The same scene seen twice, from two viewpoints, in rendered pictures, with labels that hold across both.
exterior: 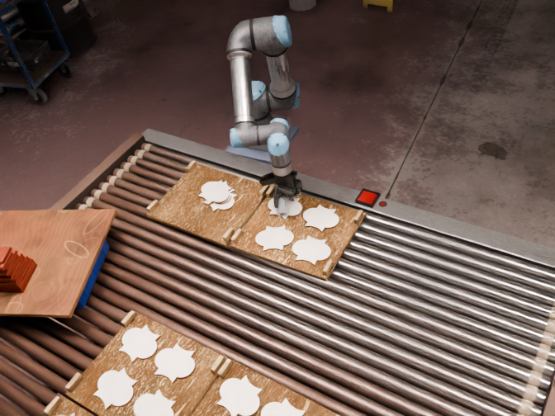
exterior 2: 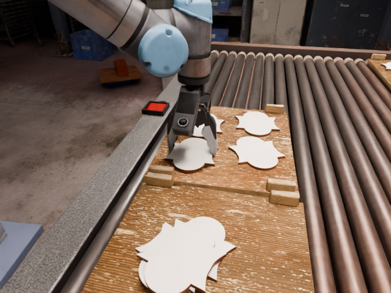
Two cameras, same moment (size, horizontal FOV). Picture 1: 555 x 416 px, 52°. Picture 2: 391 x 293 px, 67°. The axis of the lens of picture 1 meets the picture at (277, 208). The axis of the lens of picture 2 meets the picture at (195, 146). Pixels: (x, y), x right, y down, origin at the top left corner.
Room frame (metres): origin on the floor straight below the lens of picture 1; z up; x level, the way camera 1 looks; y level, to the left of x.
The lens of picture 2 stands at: (1.89, 0.52, 1.37)
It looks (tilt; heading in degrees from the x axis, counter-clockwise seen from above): 33 degrees down; 243
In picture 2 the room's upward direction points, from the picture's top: straight up
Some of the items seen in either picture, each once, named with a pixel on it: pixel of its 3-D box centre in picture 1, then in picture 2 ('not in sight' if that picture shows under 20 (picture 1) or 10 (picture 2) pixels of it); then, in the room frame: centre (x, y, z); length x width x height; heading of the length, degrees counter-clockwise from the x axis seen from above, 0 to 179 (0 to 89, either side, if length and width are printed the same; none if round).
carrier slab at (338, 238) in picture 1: (298, 230); (227, 141); (1.49, -0.06, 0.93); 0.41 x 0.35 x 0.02; 52
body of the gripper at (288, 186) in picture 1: (286, 182); (194, 97); (1.60, -0.05, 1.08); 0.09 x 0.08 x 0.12; 52
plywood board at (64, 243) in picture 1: (34, 258); not in sight; (1.52, 0.94, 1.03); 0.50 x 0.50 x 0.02; 75
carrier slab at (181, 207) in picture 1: (209, 201); (201, 276); (1.75, 0.27, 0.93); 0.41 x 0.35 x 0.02; 51
